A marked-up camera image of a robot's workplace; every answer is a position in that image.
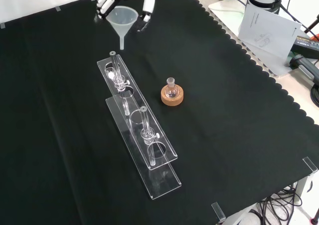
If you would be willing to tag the translucent plastic funnel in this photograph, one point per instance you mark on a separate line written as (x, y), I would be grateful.
(122, 19)

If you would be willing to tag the clear acrylic funnel stand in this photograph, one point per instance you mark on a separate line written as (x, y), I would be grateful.
(149, 133)

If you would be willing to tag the pale board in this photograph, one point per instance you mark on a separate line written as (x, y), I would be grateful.
(224, 13)

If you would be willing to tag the small round-bottom glass flask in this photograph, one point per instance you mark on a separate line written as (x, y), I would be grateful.
(172, 91)

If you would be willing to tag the white printed booklet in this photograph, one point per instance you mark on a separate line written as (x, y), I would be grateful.
(269, 31)

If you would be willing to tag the black cloth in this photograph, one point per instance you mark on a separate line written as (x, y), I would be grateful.
(224, 110)

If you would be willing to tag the black tripod leg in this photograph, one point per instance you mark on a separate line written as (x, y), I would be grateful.
(311, 26)

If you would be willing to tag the black power adapter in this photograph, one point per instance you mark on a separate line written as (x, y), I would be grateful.
(306, 45)

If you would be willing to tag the green and black plug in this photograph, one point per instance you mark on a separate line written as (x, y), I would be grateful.
(302, 64)

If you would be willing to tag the clear cloth clip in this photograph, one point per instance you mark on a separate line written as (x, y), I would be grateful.
(310, 164)
(218, 212)

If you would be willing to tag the grey table leg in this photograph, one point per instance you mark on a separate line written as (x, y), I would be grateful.
(302, 187)

